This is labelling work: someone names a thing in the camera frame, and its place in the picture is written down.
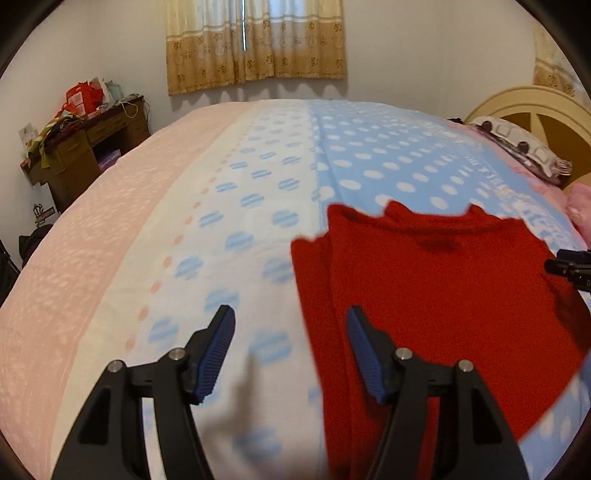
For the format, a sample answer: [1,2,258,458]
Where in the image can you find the pink folded quilt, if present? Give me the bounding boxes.
[566,182,591,236]

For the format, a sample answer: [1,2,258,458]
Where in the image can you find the white paper bag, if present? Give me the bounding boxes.
[31,202,59,228]

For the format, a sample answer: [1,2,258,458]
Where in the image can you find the cream wooden headboard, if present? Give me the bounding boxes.
[464,85,591,185]

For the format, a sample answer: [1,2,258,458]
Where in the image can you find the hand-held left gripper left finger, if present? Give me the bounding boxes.
[50,305,236,480]

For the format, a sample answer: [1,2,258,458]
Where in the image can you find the polka dot bed sheet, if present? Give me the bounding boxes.
[0,98,591,480]

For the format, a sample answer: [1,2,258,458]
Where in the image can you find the brown wooden desk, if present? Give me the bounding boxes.
[21,95,152,213]

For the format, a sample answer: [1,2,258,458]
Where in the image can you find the red knitted sweater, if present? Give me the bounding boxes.
[291,200,591,480]

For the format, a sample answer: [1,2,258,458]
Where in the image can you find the narrow beige floral curtain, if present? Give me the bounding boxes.
[533,23,587,99]

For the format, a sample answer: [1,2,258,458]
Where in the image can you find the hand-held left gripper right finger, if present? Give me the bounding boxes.
[346,305,529,480]

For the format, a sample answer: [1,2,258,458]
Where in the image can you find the colourful cloth pile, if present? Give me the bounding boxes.
[30,113,89,169]

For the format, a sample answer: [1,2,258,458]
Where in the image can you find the patterned pillow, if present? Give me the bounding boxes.
[468,115,573,185]

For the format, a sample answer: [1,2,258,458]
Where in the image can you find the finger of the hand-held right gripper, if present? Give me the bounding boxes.
[545,249,591,291]

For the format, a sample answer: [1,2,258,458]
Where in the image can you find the wide beige floral curtain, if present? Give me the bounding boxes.
[166,0,347,97]

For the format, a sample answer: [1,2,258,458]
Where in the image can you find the red gift bag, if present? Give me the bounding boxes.
[65,82,100,117]

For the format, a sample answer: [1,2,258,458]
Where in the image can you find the black folding chair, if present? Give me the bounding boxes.
[0,237,21,306]

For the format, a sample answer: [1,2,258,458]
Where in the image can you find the black backpack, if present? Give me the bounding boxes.
[18,226,54,269]

